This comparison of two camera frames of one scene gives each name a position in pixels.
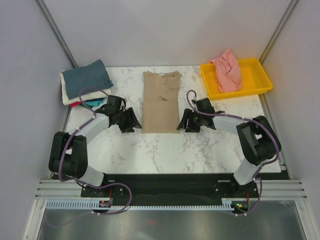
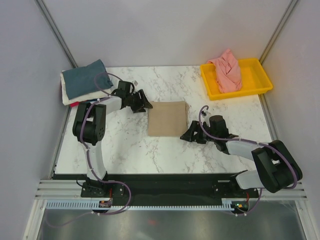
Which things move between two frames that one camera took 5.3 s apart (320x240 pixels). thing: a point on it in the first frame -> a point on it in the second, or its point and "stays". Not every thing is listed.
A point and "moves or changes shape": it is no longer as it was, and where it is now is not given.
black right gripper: [187, 114] -> [188, 136]
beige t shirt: [161, 93] moves or changes shape
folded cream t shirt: [100, 94] stays
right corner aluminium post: [277, 31] stays
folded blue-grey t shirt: [93, 75] stays
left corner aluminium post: [41, 5] stays
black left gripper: [132, 121] -> [143, 102]
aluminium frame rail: [72, 189] stays
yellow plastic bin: [254, 80] stays
